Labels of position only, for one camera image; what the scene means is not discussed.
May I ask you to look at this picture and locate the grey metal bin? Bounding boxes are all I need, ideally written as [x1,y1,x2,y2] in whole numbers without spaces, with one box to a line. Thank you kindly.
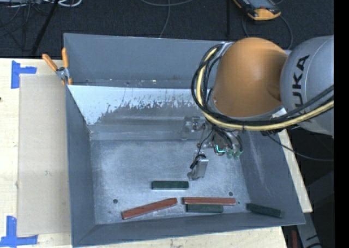
[63,33,307,248]

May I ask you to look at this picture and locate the pale flat board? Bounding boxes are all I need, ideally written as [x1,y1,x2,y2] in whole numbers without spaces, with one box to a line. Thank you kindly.
[16,74,73,238]

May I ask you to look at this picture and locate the dark green flat block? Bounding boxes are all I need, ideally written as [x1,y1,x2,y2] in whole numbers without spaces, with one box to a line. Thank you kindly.
[151,180,190,190]
[245,203,285,219]
[185,203,225,214]

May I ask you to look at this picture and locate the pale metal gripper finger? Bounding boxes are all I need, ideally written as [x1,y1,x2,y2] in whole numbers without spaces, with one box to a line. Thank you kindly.
[180,116,206,141]
[186,153,210,182]

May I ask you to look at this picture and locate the red-brown flat block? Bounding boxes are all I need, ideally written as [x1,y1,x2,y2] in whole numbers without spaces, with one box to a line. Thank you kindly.
[121,197,178,221]
[182,196,237,206]

